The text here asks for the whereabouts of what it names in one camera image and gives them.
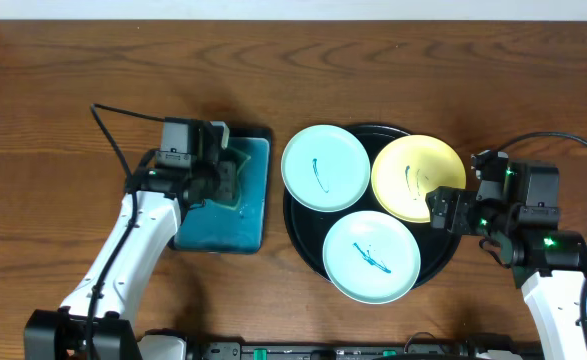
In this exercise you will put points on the green yellow sponge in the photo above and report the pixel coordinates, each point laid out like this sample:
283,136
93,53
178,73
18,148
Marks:
238,165

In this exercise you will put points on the round black tray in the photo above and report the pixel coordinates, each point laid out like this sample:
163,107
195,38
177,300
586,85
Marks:
307,228

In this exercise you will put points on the light green plate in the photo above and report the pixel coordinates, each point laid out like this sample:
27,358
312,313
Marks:
371,257
325,168

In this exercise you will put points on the yellow plate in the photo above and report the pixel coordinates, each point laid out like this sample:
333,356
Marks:
410,167

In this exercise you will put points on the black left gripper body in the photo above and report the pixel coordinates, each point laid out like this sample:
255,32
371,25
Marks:
225,175

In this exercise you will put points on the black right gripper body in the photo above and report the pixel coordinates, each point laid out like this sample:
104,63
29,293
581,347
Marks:
472,216

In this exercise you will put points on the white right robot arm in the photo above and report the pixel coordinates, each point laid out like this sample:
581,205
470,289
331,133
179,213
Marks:
548,265

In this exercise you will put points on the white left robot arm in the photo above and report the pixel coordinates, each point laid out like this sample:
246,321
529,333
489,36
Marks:
96,320

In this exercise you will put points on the black rectangular water tray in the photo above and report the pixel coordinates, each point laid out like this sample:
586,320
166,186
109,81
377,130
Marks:
209,227

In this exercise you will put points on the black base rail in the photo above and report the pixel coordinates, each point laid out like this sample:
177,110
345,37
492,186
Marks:
323,351

